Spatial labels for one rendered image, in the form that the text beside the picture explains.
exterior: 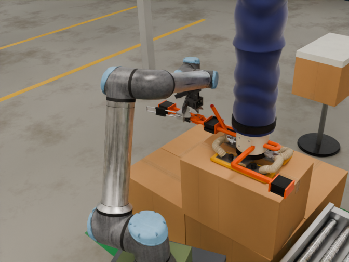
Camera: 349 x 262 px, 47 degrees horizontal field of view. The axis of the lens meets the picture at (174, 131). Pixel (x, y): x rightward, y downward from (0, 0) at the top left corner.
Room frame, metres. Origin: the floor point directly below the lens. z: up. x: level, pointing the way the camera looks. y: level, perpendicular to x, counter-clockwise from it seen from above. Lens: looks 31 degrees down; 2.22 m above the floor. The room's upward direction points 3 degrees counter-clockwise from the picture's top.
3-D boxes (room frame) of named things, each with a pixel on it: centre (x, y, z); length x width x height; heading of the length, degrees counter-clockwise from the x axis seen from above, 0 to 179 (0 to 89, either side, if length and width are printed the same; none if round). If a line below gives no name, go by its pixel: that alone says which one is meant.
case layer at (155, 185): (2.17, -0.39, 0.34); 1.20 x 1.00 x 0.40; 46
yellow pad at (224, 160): (1.68, -0.35, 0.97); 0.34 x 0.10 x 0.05; 48
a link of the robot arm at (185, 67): (1.91, -0.07, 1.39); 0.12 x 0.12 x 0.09; 63
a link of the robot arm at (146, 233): (1.15, 0.13, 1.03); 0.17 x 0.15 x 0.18; 63
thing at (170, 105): (2.16, 0.04, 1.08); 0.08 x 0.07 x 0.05; 48
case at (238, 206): (1.75, -0.38, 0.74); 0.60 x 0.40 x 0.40; 49
